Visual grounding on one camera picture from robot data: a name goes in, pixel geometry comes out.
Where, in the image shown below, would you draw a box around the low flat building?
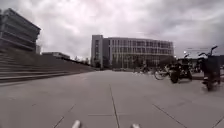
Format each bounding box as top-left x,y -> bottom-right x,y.
41,51 -> 71,61

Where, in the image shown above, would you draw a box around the long building with many windows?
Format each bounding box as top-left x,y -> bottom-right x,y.
90,34 -> 175,70

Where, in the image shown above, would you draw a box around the row of parked motorcycles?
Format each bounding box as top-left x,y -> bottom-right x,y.
133,45 -> 224,92

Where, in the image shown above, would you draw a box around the grey layered building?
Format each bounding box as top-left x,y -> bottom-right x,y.
0,7 -> 42,54

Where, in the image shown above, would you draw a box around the wide stone stairs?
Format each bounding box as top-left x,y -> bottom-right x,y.
0,48 -> 98,84

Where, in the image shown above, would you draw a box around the grey paved plaza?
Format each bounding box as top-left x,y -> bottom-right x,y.
0,69 -> 224,128

